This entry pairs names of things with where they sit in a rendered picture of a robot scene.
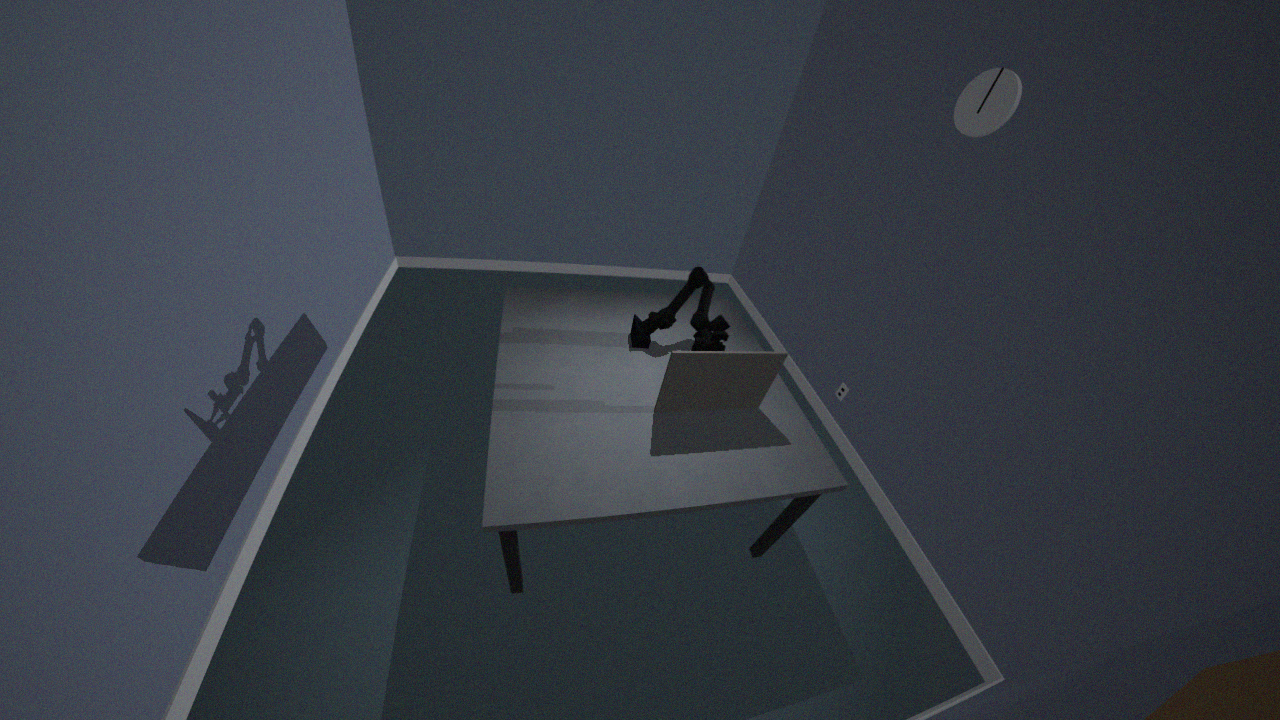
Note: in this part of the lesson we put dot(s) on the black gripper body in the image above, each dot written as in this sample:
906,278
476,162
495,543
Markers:
715,338

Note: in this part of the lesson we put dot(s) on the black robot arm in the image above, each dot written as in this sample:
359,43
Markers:
700,320

